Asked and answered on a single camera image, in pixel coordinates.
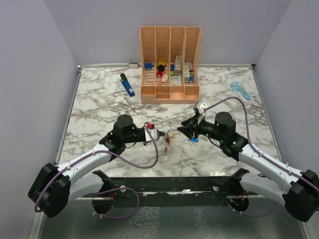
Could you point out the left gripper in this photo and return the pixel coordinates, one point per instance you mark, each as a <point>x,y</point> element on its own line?
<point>161,133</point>

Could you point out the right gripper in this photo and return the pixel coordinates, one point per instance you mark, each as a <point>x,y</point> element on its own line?
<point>189,128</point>

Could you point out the metal key holder red handle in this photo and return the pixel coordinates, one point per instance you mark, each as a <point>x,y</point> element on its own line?
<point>168,141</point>

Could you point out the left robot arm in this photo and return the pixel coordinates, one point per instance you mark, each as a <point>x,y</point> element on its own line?
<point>57,185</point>

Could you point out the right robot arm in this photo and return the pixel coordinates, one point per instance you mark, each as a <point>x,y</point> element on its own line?
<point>296,190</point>

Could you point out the blue key tag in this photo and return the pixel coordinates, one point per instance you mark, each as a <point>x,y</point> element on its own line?
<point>194,139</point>

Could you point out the white red box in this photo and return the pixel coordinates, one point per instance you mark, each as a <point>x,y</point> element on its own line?
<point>188,73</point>

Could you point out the blue blister pack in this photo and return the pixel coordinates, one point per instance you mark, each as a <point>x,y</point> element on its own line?
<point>241,92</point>

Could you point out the grey green box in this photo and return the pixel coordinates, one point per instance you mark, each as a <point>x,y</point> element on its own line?
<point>177,65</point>

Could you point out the black red bottle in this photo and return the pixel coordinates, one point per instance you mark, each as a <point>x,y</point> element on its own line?
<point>160,70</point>

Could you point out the blue stapler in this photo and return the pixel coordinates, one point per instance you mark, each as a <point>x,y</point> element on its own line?
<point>127,85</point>

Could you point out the blue cube in organizer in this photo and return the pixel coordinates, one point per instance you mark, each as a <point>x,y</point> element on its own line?
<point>149,66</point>

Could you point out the peach desk organizer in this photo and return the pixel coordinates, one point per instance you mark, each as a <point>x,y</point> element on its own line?
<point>164,43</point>

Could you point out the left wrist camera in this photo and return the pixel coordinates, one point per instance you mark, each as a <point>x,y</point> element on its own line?
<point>150,130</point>

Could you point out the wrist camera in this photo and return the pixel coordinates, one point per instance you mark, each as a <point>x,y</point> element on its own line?
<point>150,130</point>
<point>199,108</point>

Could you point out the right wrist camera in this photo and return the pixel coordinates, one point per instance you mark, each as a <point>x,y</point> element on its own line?
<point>199,108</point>

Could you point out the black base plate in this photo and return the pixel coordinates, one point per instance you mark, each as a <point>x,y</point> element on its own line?
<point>169,191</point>

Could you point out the white plug at wall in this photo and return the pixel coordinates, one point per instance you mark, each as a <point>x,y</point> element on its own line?
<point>133,65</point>

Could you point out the aluminium rail frame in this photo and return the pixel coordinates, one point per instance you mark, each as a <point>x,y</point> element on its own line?
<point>96,97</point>

